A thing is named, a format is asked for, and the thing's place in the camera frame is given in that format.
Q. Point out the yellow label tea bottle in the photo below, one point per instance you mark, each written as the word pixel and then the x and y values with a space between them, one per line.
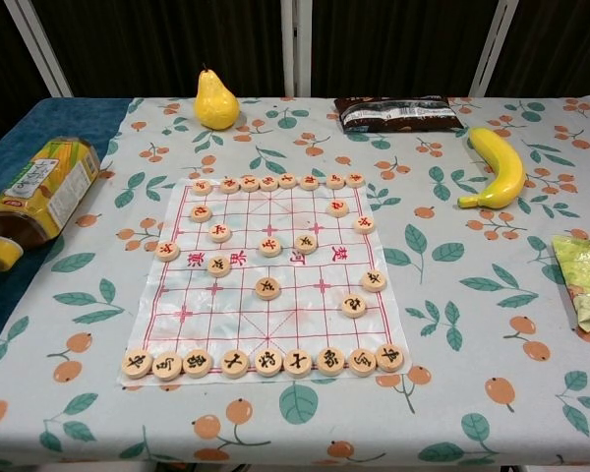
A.
pixel 49 192

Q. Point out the yellow banana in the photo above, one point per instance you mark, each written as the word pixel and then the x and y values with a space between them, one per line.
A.
pixel 504 172

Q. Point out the floral fruit print tablecloth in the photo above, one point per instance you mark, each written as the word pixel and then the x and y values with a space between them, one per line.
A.
pixel 472 344

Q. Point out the wooden chess piece black character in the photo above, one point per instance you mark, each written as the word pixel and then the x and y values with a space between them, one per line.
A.
pixel 330 362
pixel 235 363
pixel 373 280
pixel 363 363
pixel 136 364
pixel 269 363
pixel 167 366
pixel 299 363
pixel 390 358
pixel 268 288
pixel 305 241
pixel 197 363
pixel 354 305
pixel 218 266

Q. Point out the brown snack packet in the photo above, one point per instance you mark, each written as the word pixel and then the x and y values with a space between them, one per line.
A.
pixel 398 115

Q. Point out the white red-lined chess board sheet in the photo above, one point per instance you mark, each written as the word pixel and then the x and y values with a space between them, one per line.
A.
pixel 300 324

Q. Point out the white metal frame post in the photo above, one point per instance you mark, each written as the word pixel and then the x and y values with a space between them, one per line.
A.
pixel 41 49
pixel 494 49
pixel 297 49

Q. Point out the blue table cloth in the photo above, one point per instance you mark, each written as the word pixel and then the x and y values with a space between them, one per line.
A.
pixel 54 115

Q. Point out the wooden xiangqi piece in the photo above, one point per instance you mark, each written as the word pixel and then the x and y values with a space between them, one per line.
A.
pixel 287 181
pixel 355 180
pixel 202 187
pixel 249 183
pixel 337 208
pixel 167 251
pixel 364 224
pixel 269 247
pixel 219 233
pixel 335 181
pixel 309 183
pixel 229 185
pixel 269 183
pixel 201 213

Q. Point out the yellow pear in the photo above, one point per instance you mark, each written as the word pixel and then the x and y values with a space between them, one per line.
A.
pixel 216 105

